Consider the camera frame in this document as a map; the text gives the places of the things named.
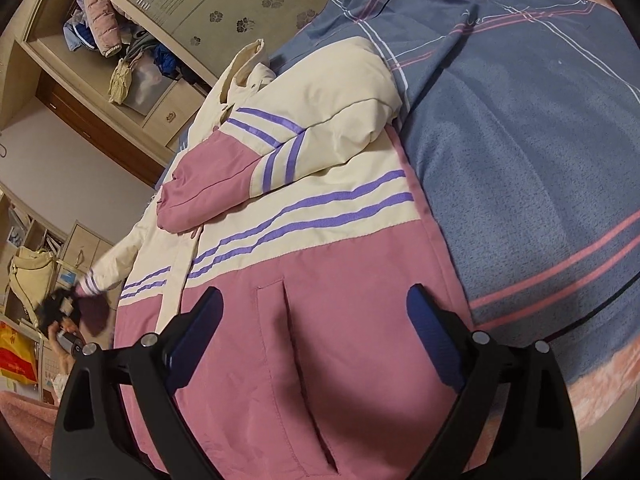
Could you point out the beige crumpled garment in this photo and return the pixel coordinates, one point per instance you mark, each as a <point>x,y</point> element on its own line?
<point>120,82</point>

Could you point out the translucent plastic storage box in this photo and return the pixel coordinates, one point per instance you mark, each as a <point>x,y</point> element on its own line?
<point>147,86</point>

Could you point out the red and yellow bag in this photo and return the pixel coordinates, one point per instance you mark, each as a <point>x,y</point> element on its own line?
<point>17,356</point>

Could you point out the wooden bookshelf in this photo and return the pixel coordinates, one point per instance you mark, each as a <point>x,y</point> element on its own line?
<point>19,227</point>

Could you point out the light wood side cabinet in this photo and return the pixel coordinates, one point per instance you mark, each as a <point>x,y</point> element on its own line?
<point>81,250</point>

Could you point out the wardrobe with frosted sliding doors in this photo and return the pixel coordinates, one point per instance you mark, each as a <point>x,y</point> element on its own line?
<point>205,34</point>

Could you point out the brown wooden door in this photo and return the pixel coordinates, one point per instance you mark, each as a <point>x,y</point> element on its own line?
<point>95,131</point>

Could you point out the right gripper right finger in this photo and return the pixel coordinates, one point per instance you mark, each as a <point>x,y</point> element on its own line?
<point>537,437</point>

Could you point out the blue plaid duvet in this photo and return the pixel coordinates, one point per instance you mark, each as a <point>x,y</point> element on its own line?
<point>426,45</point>

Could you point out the dark blue clothes pile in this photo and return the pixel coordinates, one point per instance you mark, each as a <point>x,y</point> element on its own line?
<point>166,62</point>

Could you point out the person's head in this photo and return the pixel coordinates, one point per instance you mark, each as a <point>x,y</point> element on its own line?
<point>59,306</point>

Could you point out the yellow cloth bag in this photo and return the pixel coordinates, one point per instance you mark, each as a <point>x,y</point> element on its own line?
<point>30,273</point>

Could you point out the pink and cream hooded jacket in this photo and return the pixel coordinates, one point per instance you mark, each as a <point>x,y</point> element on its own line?
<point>296,200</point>

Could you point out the blue hanging jacket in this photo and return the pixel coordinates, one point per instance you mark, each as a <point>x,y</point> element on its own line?
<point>77,33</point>

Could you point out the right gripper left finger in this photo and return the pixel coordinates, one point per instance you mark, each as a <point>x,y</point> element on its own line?
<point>93,437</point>

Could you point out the pink puffer jacket hanging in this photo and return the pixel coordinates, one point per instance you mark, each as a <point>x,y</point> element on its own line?
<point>104,26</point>

